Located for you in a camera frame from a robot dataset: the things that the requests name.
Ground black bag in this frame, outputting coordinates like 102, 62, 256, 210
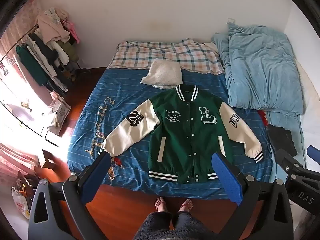
17, 170, 41, 205

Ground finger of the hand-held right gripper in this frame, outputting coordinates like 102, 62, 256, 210
274, 148, 309, 178
306, 145, 320, 159

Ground red cloth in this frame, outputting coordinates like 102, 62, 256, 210
257, 109, 269, 126

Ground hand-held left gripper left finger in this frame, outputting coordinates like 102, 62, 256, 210
28, 152, 112, 240

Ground white plastic bag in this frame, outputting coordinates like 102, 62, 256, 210
11, 186, 32, 220

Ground person's left leg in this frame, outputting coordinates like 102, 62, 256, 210
133, 196, 179, 240

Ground person's leg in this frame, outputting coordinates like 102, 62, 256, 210
133, 196, 179, 240
175, 198, 209, 240

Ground white fluffy pillow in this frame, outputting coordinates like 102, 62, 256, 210
140, 59, 184, 90

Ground clothes rack with hanging clothes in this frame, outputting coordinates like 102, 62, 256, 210
0, 7, 82, 93

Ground light blue duvet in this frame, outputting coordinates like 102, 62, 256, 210
211, 24, 307, 169

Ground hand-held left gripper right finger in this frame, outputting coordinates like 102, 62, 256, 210
211, 151, 294, 240

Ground beige paper bag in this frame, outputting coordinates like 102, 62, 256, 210
46, 91, 72, 136

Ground green and cream varsity jacket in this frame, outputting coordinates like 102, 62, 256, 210
101, 85, 265, 183

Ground dark folded clothes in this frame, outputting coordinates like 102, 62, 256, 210
266, 124, 298, 157

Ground plaid blanket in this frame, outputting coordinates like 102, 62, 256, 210
109, 39, 225, 76

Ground small wooden stool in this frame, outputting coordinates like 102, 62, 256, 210
41, 148, 57, 169

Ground person's right leg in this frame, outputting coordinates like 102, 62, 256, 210
175, 198, 209, 240

